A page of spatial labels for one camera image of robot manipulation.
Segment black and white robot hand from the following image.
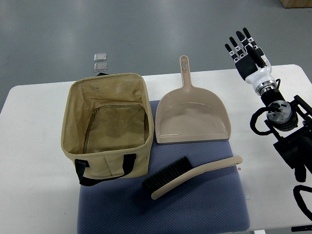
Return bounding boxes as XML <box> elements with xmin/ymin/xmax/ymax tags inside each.
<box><xmin>225</xmin><ymin>27</ymin><xmax>276</xmax><ymax>94</ymax></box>

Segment beige hand broom black bristles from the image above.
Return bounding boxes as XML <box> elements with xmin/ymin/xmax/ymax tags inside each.
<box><xmin>142</xmin><ymin>156</ymin><xmax>243</xmax><ymax>200</ymax></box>

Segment beige plastic dustpan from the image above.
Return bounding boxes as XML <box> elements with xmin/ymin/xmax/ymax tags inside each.
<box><xmin>155</xmin><ymin>56</ymin><xmax>232</xmax><ymax>144</ymax></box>

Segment blue textured mat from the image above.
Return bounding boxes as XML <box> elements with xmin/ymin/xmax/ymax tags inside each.
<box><xmin>77</xmin><ymin>100</ymin><xmax>251</xmax><ymax>234</ymax></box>

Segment upper floor metal plate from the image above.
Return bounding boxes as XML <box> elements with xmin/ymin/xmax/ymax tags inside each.
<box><xmin>94</xmin><ymin>52</ymin><xmax>107</xmax><ymax>61</ymax></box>

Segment tan fabric bag black handles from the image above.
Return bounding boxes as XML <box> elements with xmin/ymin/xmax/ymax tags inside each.
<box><xmin>61</xmin><ymin>73</ymin><xmax>154</xmax><ymax>186</ymax></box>

